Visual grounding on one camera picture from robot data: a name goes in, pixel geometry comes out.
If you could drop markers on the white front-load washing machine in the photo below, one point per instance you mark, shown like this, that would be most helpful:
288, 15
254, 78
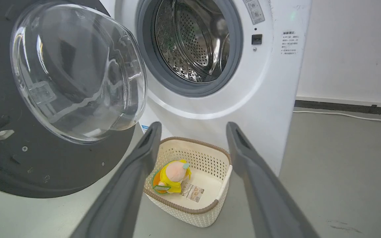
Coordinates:
230, 82

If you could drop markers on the white paper label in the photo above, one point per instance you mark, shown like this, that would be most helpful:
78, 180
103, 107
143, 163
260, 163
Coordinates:
192, 192

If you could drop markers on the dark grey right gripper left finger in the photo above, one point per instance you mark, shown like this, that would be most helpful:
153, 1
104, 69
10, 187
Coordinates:
124, 198

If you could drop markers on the washing machine door with glass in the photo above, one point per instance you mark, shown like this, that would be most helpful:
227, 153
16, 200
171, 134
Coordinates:
45, 99

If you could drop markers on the cream perforated laundry basket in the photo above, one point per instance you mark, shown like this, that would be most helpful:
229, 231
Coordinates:
207, 185

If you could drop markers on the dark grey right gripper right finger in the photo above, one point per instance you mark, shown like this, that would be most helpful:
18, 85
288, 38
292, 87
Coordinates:
266, 198

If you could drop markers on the yellow plush doll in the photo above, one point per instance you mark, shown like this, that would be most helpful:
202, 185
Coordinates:
172, 177

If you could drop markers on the black baseboard strip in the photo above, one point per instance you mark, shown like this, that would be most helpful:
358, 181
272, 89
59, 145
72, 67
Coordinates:
347, 107

